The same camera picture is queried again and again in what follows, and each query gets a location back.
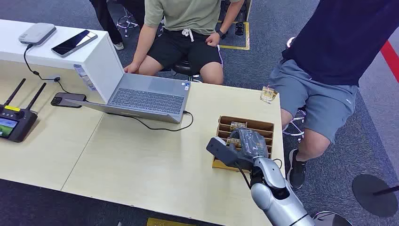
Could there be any dark grey camera mount bracket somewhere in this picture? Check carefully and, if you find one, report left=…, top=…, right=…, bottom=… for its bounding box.
left=223, top=146, right=254, bottom=171

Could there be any chrome chair base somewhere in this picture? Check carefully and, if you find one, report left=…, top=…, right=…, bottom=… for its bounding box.
left=116, top=8, right=139, bottom=38

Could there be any person's right hand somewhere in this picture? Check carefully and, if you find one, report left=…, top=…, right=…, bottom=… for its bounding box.
left=123, top=62, right=140, bottom=74

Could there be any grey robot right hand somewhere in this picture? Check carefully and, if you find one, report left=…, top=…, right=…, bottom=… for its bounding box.
left=230, top=128, right=269, bottom=160

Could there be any person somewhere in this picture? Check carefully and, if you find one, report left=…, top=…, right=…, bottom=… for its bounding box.
left=88, top=0, right=145, bottom=50
left=268, top=0, right=399, bottom=190
left=123, top=0, right=245, bottom=85

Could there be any black round stand base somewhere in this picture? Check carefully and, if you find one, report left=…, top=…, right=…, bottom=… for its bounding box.
left=351, top=173, right=399, bottom=218

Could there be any black laptop power cable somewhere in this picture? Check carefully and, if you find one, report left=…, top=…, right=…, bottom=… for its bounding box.
left=106, top=110, right=194, bottom=132

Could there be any printed label sticker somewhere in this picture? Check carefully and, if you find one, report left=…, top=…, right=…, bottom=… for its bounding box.
left=73, top=64, right=97, bottom=92

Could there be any silver-edged smartphone with dark screen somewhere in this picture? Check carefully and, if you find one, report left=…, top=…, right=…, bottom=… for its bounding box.
left=51, top=30, right=98, bottom=58

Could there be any black smartphone with camera bump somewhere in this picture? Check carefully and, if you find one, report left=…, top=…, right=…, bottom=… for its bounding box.
left=50, top=92, right=87, bottom=109

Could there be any person's left hand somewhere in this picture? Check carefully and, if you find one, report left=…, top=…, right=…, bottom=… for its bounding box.
left=205, top=32, right=221, bottom=48

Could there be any chrome stool frame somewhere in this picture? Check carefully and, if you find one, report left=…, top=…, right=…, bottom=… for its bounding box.
left=282, top=107, right=308, bottom=144

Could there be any black remote controller with antennas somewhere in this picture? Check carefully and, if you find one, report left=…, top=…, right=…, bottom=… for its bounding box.
left=0, top=78, right=48, bottom=144

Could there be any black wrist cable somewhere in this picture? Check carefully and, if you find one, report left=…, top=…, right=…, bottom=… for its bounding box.
left=236, top=162, right=252, bottom=190

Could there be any round grey base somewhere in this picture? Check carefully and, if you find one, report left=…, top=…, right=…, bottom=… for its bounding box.
left=312, top=211, right=353, bottom=226

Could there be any black charging cable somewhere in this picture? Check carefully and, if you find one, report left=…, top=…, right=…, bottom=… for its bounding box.
left=23, top=43, right=72, bottom=94

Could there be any black round stool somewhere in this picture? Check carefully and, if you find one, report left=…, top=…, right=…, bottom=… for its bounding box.
left=172, top=59, right=202, bottom=82

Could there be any grey open laptop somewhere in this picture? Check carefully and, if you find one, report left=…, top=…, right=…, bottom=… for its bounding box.
left=64, top=73, right=192, bottom=124

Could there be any white desk riser shelf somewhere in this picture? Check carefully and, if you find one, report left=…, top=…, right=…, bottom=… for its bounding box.
left=0, top=19, right=125, bottom=104

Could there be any grey flat power bank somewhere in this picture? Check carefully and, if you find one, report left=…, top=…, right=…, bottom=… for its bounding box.
left=18, top=23, right=57, bottom=47

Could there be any wooden slotted card holder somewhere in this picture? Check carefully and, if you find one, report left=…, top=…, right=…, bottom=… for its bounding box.
left=212, top=115, right=275, bottom=173

